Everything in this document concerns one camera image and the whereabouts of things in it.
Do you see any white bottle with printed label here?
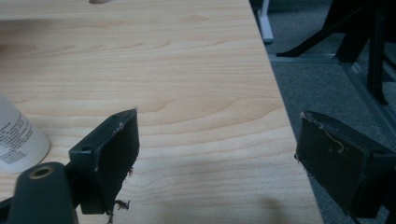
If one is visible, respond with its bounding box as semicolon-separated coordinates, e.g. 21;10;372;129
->
0;92;51;175

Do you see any white table leg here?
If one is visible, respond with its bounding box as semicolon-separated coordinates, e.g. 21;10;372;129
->
257;0;275;45

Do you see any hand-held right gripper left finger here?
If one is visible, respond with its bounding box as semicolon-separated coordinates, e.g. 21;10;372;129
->
64;107;141;224

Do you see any black metal stand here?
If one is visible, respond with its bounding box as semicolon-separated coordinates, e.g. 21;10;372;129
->
276;0;396;105

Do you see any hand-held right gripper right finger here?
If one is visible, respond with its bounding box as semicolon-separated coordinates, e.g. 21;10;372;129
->
294;110;396;219

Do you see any grey metal floor rail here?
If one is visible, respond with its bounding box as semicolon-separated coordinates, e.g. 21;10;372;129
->
268;53;396;144

